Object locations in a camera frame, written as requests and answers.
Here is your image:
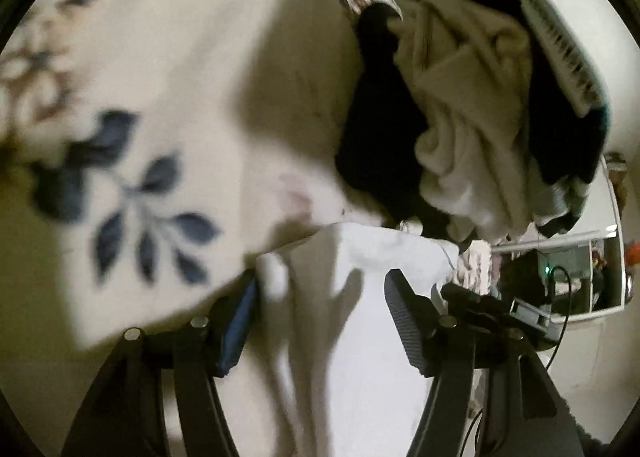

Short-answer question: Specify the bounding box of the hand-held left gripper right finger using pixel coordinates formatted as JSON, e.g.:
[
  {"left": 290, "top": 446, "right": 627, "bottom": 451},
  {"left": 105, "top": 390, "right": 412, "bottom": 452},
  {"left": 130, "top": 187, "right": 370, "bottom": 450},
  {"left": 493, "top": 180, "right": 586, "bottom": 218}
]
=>
[{"left": 384, "top": 269, "right": 603, "bottom": 457}]

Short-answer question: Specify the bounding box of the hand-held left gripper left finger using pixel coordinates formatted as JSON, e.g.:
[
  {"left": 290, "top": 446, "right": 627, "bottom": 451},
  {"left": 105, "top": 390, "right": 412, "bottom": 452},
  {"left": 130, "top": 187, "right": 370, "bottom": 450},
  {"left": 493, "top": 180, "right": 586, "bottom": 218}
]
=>
[{"left": 60, "top": 271, "right": 262, "bottom": 457}]

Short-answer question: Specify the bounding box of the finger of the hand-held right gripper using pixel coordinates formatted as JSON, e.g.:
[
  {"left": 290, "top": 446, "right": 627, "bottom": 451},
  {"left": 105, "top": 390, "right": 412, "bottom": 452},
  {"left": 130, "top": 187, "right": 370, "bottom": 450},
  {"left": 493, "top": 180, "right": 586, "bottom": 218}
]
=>
[{"left": 440, "top": 282, "right": 516, "bottom": 320}]

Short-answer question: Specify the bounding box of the white cloth garment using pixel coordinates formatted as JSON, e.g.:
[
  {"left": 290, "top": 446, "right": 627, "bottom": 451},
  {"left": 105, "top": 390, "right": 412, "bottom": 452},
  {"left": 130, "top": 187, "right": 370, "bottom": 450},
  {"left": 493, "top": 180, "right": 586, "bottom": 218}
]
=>
[{"left": 254, "top": 221, "right": 462, "bottom": 457}]

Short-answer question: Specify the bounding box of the white framed mirror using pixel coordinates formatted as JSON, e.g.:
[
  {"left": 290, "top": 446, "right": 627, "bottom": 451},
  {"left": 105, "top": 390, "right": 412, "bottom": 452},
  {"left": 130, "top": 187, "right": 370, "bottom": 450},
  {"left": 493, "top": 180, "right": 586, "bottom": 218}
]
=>
[{"left": 487, "top": 152, "right": 632, "bottom": 324}]

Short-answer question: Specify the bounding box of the cream garment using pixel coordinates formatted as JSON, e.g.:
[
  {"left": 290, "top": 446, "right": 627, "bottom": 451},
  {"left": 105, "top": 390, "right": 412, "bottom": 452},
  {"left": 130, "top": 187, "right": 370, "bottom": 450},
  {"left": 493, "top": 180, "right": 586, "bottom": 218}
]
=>
[{"left": 388, "top": 0, "right": 536, "bottom": 243}]

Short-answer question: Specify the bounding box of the black white striped knit garment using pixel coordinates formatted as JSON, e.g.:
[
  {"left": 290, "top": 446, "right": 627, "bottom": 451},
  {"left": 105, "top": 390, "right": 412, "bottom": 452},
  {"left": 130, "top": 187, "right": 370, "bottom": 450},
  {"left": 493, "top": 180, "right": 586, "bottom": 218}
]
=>
[{"left": 431, "top": 0, "right": 613, "bottom": 239}]

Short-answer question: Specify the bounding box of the floral printed blanket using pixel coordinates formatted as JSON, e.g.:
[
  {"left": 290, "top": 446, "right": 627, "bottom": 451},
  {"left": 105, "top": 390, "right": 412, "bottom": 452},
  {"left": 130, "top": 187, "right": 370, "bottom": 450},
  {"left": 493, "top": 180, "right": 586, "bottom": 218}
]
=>
[{"left": 0, "top": 0, "right": 481, "bottom": 353}]

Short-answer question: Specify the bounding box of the black cable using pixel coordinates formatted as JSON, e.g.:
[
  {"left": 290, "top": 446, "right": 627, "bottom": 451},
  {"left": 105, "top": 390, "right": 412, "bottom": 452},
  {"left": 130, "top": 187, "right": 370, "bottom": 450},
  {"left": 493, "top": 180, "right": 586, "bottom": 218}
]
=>
[{"left": 542, "top": 264, "right": 573, "bottom": 370}]

